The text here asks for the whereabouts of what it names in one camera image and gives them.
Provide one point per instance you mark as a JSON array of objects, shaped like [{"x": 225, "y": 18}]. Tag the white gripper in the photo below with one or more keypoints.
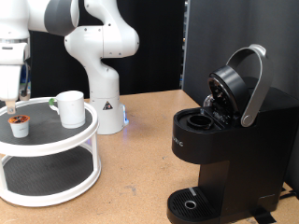
[{"x": 9, "y": 81}]

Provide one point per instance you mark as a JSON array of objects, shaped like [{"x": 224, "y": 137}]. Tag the orange lid coffee pod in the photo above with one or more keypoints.
[{"x": 19, "y": 127}]

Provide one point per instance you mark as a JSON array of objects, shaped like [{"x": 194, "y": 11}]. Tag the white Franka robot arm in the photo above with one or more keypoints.
[{"x": 102, "y": 77}]

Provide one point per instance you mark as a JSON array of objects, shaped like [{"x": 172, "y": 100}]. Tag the black Keurig coffee machine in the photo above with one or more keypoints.
[{"x": 249, "y": 161}]

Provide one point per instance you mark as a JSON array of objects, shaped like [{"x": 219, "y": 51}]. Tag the white two-tier turntable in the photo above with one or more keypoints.
[{"x": 46, "y": 149}]

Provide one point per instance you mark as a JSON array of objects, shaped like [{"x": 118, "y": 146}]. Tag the white mug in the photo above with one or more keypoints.
[{"x": 73, "y": 109}]

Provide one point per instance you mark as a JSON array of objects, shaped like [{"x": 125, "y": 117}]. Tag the black drip tray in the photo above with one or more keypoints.
[{"x": 187, "y": 205}]

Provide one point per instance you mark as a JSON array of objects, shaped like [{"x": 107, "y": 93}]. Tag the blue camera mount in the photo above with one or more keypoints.
[{"x": 24, "y": 79}]

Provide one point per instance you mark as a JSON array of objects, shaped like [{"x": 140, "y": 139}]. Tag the grey metal frame post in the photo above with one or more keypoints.
[{"x": 186, "y": 46}]

